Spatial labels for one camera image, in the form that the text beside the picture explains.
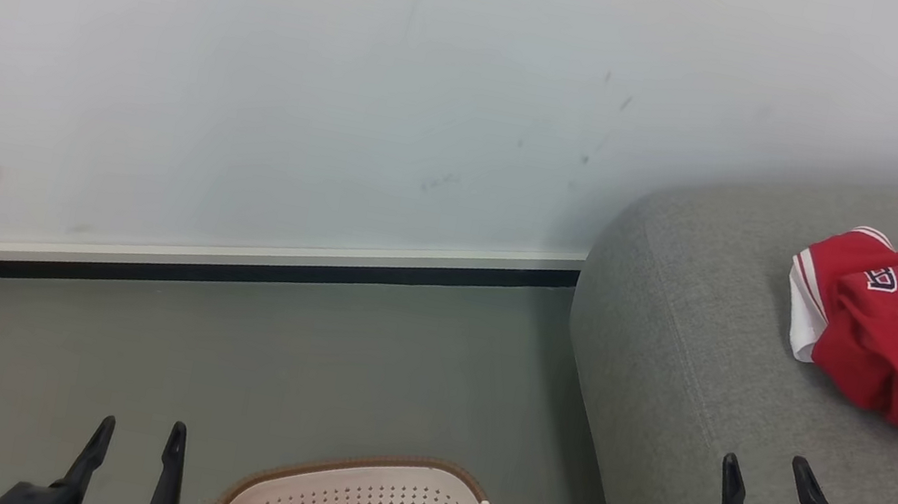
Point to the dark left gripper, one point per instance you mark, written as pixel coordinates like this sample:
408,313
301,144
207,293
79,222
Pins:
45,500

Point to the white mobile partition panel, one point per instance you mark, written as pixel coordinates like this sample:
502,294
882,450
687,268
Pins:
304,79

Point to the grey fabric sofa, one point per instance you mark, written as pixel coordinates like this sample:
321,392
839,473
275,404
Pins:
690,350

